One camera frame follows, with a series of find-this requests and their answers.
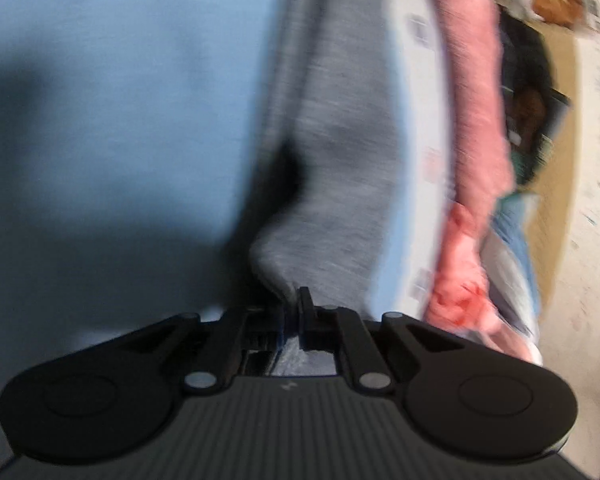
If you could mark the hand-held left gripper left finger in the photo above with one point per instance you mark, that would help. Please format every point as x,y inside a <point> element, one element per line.
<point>279,331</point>

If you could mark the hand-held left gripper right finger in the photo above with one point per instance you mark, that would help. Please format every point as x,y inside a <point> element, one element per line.
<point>306,316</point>

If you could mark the grey knit garment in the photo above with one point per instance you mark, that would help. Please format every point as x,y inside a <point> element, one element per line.
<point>340,150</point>

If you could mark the blue and white cloth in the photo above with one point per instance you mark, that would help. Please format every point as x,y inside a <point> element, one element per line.
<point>512,255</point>

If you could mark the white printed sheet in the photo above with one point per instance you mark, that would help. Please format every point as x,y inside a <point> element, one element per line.
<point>425,85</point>

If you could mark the light blue bed sheet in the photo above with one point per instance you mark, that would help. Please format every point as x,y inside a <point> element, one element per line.
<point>105,110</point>

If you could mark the pink fluffy garment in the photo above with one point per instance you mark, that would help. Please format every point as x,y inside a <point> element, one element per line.
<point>472,85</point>

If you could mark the dark clothing pile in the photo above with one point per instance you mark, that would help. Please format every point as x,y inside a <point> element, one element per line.
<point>527,75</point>

